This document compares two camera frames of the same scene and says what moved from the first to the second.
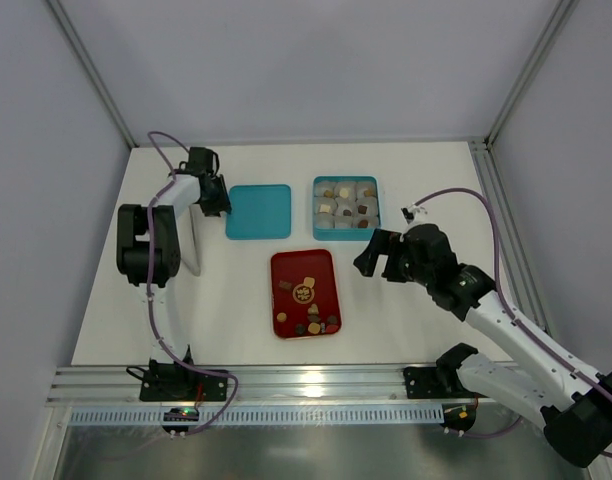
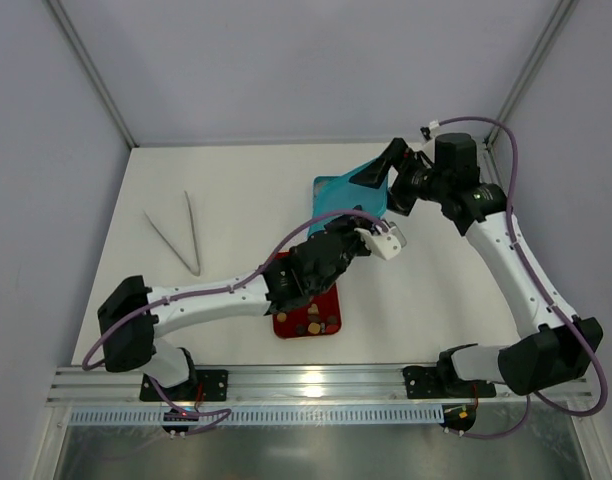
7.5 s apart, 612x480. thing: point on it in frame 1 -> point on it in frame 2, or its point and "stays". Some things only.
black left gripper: [214, 195] -> [347, 236]
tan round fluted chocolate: [314, 328] stays
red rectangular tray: [305, 298] stays
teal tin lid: [259, 212] -> [340, 193]
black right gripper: [390, 256] -> [399, 176]
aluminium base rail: [112, 384] stays
